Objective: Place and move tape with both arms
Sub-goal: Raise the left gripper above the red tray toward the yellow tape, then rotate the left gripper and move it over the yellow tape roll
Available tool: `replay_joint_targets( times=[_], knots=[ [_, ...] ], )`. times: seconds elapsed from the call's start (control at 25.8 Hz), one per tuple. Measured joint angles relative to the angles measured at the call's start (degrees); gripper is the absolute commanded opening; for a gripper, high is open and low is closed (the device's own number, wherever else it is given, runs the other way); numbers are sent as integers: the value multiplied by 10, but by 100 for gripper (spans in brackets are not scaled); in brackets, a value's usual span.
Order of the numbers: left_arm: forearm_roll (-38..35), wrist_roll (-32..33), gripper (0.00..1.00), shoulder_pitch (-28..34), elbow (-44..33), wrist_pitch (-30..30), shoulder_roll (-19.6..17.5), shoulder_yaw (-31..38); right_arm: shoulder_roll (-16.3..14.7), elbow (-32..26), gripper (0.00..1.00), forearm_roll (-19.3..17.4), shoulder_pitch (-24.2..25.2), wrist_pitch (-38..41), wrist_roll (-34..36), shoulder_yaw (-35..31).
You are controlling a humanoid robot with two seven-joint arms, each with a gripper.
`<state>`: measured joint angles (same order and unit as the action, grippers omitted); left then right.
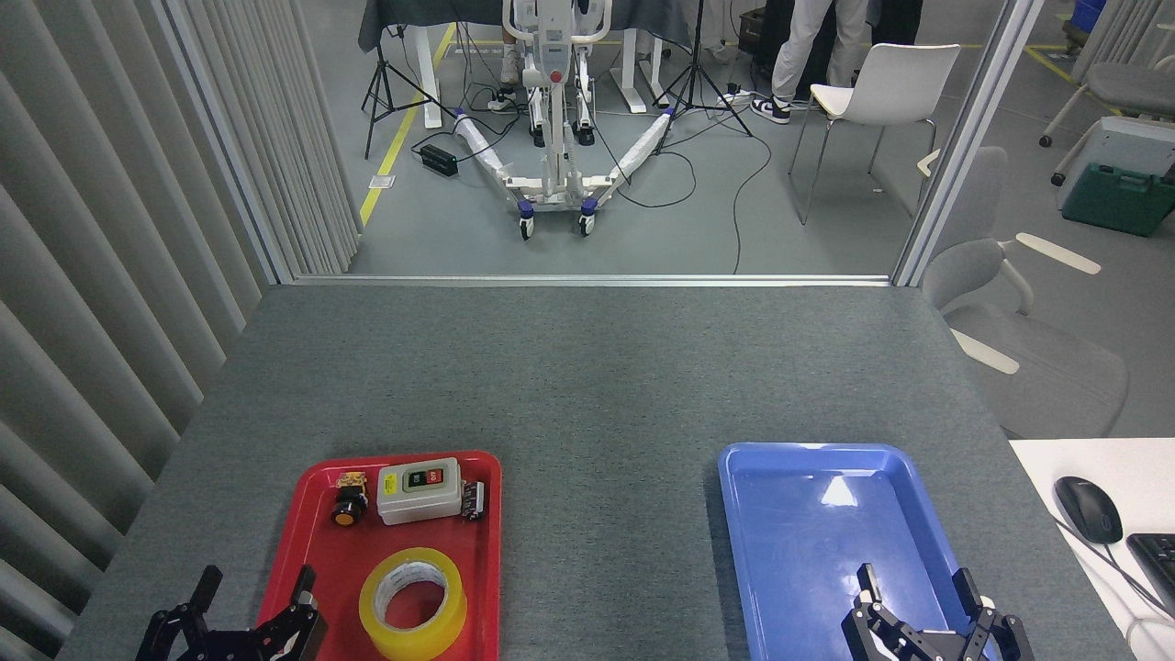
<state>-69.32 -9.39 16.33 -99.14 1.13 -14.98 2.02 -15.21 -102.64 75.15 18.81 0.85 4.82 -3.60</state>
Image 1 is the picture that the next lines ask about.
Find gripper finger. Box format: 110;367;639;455
842;563;939;661
241;565;328;661
136;565;241;661
938;567;1035;661

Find yellow tape roll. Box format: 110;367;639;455
358;548;467;661

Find blue plastic tray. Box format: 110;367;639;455
716;443;1002;661

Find black orange push button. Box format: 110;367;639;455
330;470;370;529

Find red plastic tray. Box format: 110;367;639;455
257;450;503;661

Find white desk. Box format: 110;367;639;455
1010;438;1175;661

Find black computer mouse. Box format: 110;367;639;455
1054;476;1124;544

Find black keyboard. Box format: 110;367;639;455
1126;532;1175;618

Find grey armchair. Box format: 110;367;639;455
921;147;1130;439

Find green plastic case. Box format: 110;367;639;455
1061;162;1175;238

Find white plastic chair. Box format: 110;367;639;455
788;43;962;226

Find white stand on wheels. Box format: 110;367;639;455
453;0;680;241

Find black tripod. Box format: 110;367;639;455
654;0;754;152
361;0;457;160

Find grey office chair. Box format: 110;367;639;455
1039;55;1175;148

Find person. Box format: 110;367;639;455
751;0;868;125
699;0;743;63
487;0;526;113

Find grey on-off switch box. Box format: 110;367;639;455
376;457;463;526

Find black mouse cable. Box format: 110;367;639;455
1056;519;1175;618

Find long black floor cable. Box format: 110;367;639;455
732;110;774;274

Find silver frame rail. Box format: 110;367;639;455
292;274;893;287

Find silver frame post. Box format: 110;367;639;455
161;0;295;286
892;0;1047;287

